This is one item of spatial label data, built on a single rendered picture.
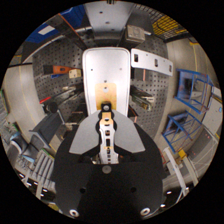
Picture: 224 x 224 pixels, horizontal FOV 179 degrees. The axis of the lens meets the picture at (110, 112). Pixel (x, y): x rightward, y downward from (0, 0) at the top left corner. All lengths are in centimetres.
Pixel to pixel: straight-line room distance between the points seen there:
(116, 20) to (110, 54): 16
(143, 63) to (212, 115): 773
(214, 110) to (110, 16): 782
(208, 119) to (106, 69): 801
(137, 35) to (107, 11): 17
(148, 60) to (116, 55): 16
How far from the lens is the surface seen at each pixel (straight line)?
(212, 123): 801
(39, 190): 822
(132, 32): 37
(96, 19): 29
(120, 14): 28
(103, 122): 15
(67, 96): 29
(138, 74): 39
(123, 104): 38
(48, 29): 46
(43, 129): 72
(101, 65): 34
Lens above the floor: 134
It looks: 61 degrees down
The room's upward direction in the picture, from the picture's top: 174 degrees clockwise
